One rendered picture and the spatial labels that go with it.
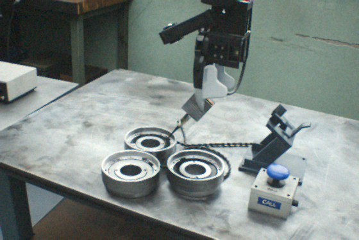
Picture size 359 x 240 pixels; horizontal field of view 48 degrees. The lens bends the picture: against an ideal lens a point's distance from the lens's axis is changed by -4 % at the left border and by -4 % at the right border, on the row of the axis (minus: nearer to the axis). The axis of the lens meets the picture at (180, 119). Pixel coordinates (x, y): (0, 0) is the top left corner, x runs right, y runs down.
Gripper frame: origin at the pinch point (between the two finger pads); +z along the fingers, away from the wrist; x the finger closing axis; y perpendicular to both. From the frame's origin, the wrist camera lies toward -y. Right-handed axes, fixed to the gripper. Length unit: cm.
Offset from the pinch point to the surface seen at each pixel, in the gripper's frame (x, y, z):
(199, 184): -12.5, 4.7, 10.0
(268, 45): 154, -11, 28
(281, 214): -11.7, 19.4, 12.3
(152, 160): -9.0, -5.8, 10.0
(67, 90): 43, -62, 25
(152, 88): 30.8, -24.1, 13.2
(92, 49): 160, -127, 51
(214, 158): -3.4, 4.6, 9.8
